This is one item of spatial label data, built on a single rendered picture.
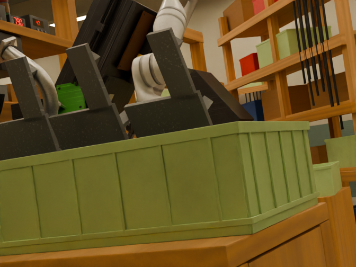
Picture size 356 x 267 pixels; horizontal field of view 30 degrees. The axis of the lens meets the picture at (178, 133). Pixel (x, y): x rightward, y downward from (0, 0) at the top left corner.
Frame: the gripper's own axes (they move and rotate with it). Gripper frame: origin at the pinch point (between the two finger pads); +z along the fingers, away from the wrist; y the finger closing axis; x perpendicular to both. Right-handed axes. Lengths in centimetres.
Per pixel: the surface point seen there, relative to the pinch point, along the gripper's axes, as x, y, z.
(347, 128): -60, -875, 147
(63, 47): -65, -35, -2
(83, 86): 37, 108, -50
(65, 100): -27.7, 5.4, 0.6
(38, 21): -71, -20, -10
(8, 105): -63, -11, 25
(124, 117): 44, 101, -47
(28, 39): -64, -8, -6
